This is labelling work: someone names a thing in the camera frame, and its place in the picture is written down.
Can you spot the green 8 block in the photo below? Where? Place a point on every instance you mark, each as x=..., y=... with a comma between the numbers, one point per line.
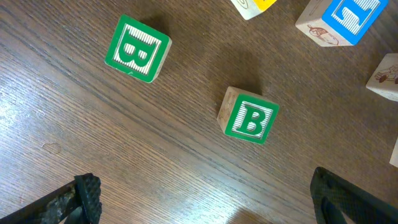
x=247, y=116

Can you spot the yellow block under gripper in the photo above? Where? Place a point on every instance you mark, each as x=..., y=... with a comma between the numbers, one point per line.
x=252, y=8

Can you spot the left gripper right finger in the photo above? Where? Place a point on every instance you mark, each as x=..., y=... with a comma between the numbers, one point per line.
x=335, y=198

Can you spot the blue 5 block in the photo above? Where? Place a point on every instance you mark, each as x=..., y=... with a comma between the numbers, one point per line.
x=394, y=156

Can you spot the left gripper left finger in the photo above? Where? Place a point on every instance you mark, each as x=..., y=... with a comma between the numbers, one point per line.
x=75, y=202

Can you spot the blue L block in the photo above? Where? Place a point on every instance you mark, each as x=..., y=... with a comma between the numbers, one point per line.
x=339, y=23

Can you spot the green J block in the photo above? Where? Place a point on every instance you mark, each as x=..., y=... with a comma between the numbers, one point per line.
x=384, y=79

